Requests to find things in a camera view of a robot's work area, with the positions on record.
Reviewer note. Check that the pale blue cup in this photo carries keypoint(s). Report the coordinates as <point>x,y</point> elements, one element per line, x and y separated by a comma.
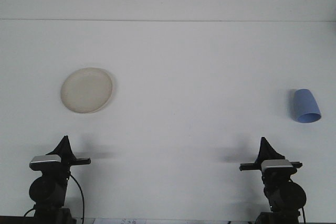
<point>304,103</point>

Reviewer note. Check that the pale round plate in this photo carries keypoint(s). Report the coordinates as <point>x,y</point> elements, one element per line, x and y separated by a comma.
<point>86,90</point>

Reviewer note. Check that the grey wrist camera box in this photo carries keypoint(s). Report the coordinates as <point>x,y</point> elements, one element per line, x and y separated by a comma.
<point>44,161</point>
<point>277,165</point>

